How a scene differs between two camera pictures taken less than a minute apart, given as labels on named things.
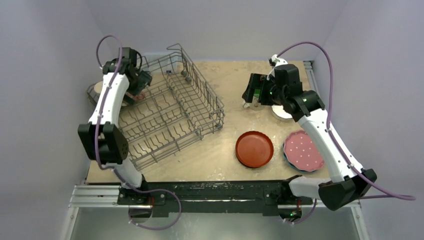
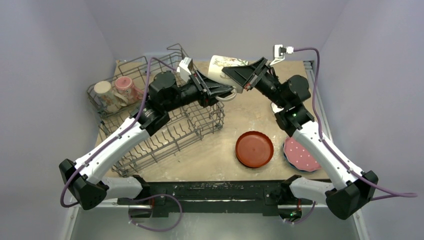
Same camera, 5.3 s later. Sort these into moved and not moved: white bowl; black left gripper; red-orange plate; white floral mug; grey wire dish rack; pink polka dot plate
Moved: white floral mug; black left gripper
Not moved: white bowl; pink polka dot plate; red-orange plate; grey wire dish rack
